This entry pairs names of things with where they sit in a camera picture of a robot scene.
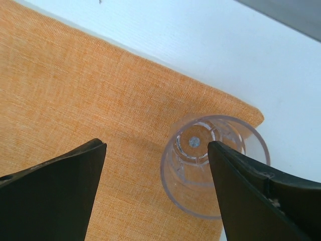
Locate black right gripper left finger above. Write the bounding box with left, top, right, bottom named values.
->
left=1, top=139, right=107, bottom=240

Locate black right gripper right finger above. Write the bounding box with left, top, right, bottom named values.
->
left=208, top=141, right=320, bottom=240

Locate clear drinking glass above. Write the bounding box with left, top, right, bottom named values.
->
left=160, top=114, right=270, bottom=220

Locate orange cloth napkin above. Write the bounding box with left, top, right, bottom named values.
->
left=1, top=1, right=264, bottom=240

